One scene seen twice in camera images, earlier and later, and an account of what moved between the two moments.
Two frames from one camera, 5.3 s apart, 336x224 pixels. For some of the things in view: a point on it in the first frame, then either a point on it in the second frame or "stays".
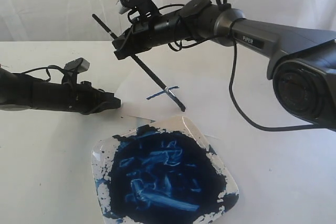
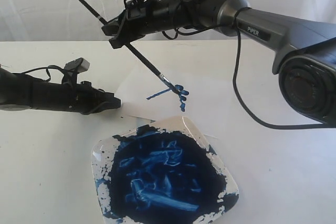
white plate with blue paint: x=164 y=172 stays
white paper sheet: x=205 y=92 stays
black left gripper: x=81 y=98 stays
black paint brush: x=165 y=88 -> x=127 y=44
